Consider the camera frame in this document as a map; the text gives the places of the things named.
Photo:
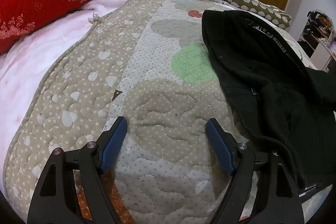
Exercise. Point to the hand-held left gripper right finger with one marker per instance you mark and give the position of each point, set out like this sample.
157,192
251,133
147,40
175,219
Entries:
219,142

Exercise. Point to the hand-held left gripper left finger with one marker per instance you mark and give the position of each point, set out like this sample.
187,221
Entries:
114,140

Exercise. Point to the black pants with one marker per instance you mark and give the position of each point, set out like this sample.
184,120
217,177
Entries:
265,87

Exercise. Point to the quilted heart-pattern blanket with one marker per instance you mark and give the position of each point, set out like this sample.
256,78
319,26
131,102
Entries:
157,98

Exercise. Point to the white bed sheet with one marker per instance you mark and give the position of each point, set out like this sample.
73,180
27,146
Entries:
34,56

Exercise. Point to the olive white-spotted pillow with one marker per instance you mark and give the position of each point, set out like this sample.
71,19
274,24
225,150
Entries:
252,5

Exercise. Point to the cluttered white shelf unit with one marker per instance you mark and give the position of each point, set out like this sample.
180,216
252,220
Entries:
320,35

